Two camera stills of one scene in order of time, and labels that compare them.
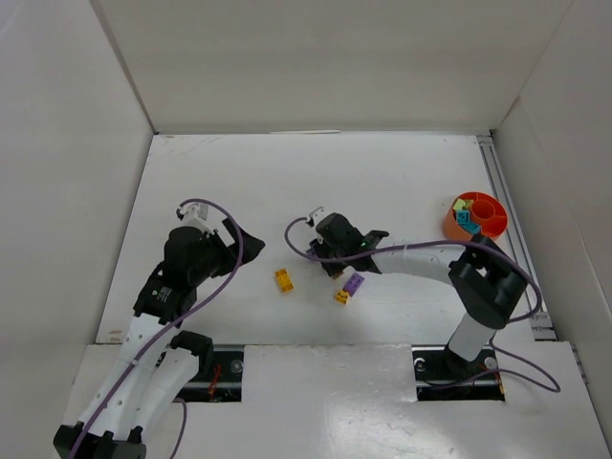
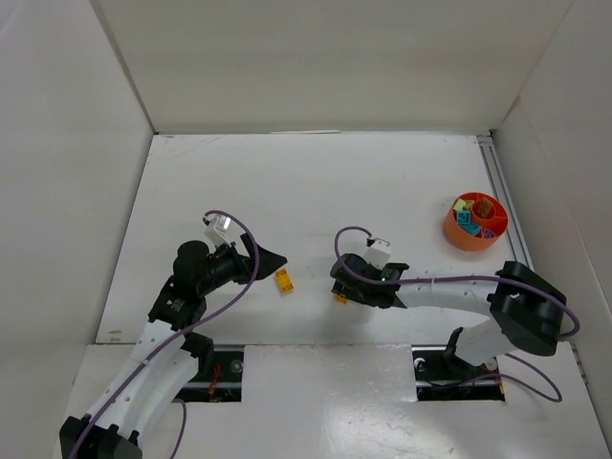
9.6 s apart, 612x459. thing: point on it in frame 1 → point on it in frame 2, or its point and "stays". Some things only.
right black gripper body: (328, 255) → (354, 282)
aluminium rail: (539, 320) stays
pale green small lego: (459, 204) stays
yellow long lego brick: (284, 280) stays
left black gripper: (229, 244) → (246, 261)
